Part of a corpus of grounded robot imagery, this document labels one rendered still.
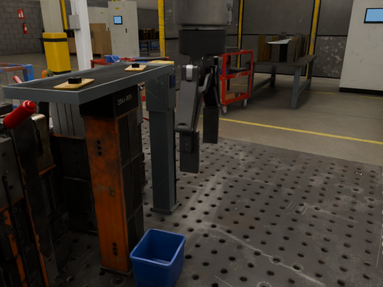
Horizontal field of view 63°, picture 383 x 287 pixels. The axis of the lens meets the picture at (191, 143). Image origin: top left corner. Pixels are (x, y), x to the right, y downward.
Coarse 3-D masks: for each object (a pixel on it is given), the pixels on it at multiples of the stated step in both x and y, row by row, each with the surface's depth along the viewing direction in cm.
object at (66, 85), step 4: (68, 80) 51; (72, 80) 51; (76, 80) 51; (80, 80) 52; (84, 80) 54; (88, 80) 54; (92, 80) 55; (60, 84) 51; (64, 84) 51; (68, 84) 51; (72, 84) 51; (76, 84) 51; (80, 84) 51; (84, 84) 51; (56, 88) 48; (60, 88) 48; (64, 88) 48; (68, 88) 48; (72, 88) 48; (76, 88) 48
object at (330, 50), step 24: (264, 0) 721; (288, 0) 697; (312, 0) 674; (336, 0) 652; (264, 24) 738; (288, 24) 712; (336, 24) 665; (312, 48) 699; (336, 48) 678; (264, 72) 770; (288, 72) 743; (312, 72) 717; (336, 72) 693
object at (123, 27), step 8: (112, 8) 1027; (120, 8) 1012; (128, 8) 1007; (136, 8) 1040; (112, 16) 1037; (120, 16) 1019; (128, 16) 1013; (136, 16) 1047; (112, 24) 1048; (120, 24) 1032; (128, 24) 1020; (136, 24) 1054; (112, 32) 1058; (120, 32) 1042; (128, 32) 1028; (136, 32) 1061; (112, 40) 1069; (120, 40) 1052; (128, 40) 1037; (136, 40) 1068; (112, 48) 1079; (120, 48) 1063; (128, 48) 1047; (136, 48) 1075; (120, 56) 1073; (128, 56) 1057; (136, 56) 1082
